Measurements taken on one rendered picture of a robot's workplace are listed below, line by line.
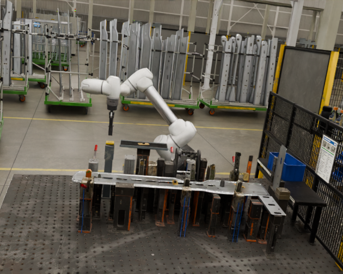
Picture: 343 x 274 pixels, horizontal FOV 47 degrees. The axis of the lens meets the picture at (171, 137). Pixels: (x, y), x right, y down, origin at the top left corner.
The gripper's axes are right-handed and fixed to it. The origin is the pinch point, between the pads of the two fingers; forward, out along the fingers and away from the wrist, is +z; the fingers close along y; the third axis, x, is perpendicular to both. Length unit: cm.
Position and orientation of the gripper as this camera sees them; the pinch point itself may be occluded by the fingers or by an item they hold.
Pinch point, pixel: (110, 130)
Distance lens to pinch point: 303.5
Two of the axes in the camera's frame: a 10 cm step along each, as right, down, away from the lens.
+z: -1.1, 9.6, 2.6
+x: 9.9, 0.8, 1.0
